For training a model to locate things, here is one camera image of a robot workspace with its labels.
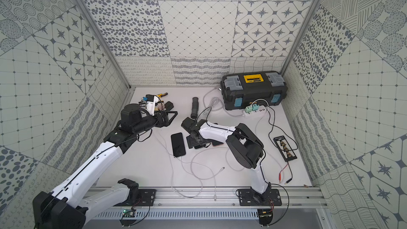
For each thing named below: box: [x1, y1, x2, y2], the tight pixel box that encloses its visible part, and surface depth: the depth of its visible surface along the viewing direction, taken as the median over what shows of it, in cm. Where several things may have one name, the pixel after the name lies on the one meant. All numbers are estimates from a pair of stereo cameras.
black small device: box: [164, 100, 174, 111], surface depth 109 cm
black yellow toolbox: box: [219, 71, 289, 111], surface depth 100 cm
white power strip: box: [242, 104, 269, 118], surface depth 106 cm
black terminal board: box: [272, 135, 298, 162], surface depth 90 cm
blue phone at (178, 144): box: [170, 132, 187, 157], surface depth 95 cm
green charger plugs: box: [244, 103, 260, 113], surface depth 103 cm
